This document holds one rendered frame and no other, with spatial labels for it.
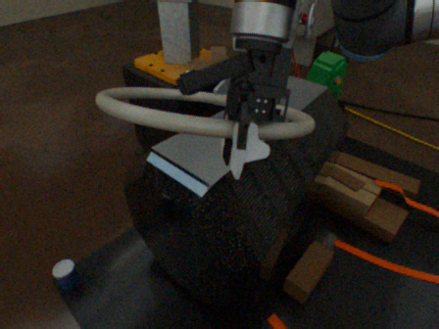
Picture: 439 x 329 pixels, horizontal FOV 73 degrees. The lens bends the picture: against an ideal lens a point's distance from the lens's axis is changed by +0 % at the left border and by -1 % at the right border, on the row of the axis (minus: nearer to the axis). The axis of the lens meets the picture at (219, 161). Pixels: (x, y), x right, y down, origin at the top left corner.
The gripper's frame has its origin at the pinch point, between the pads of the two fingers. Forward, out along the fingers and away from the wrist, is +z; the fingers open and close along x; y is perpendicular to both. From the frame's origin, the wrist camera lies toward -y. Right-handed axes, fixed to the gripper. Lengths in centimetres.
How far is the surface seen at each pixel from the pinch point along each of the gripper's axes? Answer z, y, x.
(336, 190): 48, 103, 102
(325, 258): 72, 80, 68
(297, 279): 79, 62, 61
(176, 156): 19, -2, 63
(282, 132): -6.3, 8.9, 0.2
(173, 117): -7.1, -9.7, 0.9
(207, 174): 21, 8, 51
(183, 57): -19, 7, 153
